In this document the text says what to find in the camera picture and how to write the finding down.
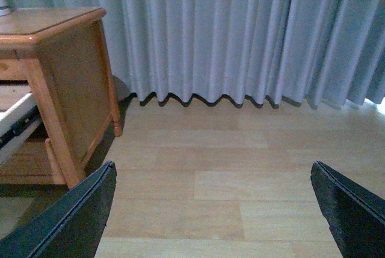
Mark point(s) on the wooden drawer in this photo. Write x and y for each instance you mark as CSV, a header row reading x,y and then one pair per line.
x,y
20,117

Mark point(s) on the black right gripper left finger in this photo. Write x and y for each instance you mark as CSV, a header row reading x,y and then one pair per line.
x,y
72,226

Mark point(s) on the wooden nightstand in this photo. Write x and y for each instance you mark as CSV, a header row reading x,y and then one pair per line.
x,y
61,53

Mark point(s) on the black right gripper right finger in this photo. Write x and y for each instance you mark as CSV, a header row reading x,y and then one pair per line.
x,y
354,214

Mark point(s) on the grey pleated curtain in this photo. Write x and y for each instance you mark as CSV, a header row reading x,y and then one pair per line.
x,y
299,50

